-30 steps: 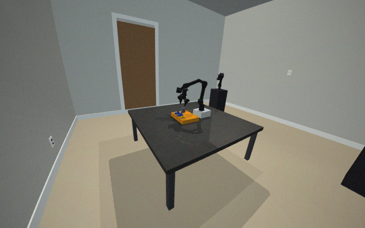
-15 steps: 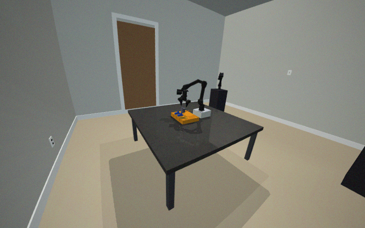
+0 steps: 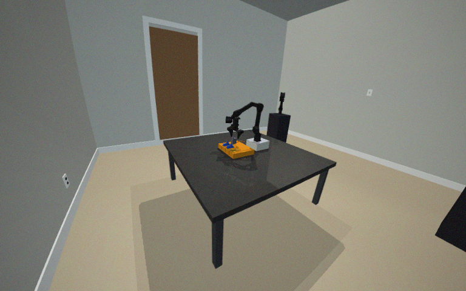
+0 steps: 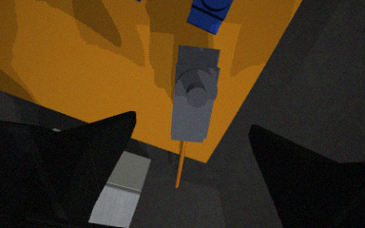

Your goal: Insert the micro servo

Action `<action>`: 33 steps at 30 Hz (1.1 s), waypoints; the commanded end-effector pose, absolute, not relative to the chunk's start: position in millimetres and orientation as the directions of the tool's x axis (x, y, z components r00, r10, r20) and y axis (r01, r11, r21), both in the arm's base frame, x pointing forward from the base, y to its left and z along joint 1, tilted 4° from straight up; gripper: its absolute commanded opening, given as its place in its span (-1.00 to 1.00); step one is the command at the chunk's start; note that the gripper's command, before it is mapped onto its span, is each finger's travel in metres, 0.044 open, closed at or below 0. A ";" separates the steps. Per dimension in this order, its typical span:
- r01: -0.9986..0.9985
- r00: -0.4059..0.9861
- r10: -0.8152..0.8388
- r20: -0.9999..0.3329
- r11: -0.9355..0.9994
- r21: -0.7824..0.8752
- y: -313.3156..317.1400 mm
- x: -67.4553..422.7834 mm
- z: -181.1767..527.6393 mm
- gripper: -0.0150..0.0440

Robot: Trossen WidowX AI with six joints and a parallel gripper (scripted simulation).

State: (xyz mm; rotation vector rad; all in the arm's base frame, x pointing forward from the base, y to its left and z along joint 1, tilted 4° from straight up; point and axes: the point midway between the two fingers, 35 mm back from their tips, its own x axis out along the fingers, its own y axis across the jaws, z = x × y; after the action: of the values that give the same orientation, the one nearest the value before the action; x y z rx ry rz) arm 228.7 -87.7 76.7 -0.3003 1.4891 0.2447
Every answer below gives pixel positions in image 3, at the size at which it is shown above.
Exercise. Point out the orange flat deck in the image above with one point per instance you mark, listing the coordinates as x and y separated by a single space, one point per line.
235 150

